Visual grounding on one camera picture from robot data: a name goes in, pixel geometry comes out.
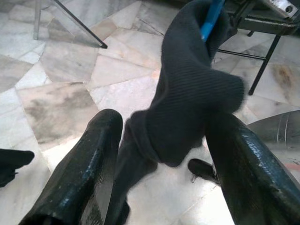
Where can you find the blue plastic hanger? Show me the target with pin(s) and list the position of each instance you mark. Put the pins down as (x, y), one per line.
(211, 21)

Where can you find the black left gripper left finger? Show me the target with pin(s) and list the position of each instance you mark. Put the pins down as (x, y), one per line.
(75, 182)

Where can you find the black shirt green logo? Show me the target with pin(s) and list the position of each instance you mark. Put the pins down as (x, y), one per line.
(178, 105)

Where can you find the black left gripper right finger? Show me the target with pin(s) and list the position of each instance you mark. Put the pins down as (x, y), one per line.
(253, 187)

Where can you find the black robot left foot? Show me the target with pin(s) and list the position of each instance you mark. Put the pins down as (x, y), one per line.
(14, 161)

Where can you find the metal clothes rack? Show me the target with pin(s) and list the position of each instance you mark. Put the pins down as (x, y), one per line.
(90, 32)

